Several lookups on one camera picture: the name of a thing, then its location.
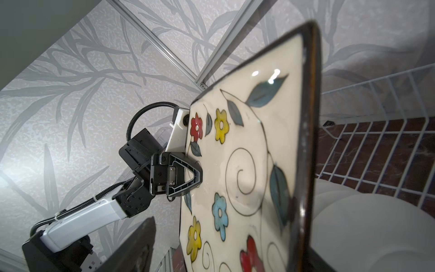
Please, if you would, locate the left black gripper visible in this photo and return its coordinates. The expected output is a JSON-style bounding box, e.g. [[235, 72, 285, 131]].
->
[[135, 152, 203, 198]]

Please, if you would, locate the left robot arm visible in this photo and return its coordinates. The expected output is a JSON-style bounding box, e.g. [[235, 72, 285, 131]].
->
[[22, 125, 202, 272]]

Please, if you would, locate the aluminium frame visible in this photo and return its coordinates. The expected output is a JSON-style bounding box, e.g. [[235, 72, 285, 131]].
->
[[110, 1, 275, 88]]

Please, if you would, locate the left black corrugated cable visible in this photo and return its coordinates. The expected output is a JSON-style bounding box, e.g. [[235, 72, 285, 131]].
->
[[125, 101, 179, 143]]

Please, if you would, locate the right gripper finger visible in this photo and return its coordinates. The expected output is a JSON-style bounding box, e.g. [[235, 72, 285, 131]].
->
[[96, 216, 156, 272]]

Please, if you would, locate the white round plate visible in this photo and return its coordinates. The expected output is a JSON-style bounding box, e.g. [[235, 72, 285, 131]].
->
[[312, 179, 360, 219], [311, 194, 435, 272]]

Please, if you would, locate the white wire dish rack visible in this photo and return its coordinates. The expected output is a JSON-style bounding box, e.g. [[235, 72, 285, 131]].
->
[[316, 64, 435, 214]]

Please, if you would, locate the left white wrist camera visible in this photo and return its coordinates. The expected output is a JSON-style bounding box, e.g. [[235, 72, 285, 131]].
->
[[165, 107, 190, 153]]

